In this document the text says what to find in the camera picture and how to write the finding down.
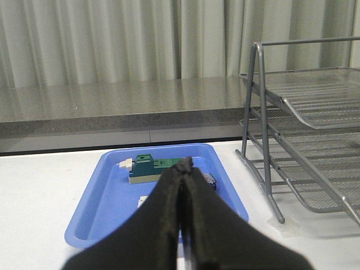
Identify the blue plastic tray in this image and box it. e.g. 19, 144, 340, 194
65, 143, 249, 248

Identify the red emergency stop button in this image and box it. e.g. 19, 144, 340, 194
202, 173, 217, 191

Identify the grey stone counter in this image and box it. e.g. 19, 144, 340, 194
1, 76, 246, 138

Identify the white grey electrical block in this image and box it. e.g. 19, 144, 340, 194
137, 196, 148, 208

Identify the silver wire rack frame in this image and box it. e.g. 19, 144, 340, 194
235, 36, 360, 228

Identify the silver mesh tray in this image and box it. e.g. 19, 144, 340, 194
247, 157, 360, 220
238, 106, 360, 181
238, 66, 360, 130

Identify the green terminal block component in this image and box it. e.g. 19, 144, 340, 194
118, 154, 181, 184

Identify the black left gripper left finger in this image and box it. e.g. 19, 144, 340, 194
63, 166, 181, 269

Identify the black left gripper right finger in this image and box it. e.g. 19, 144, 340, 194
179, 157, 313, 269

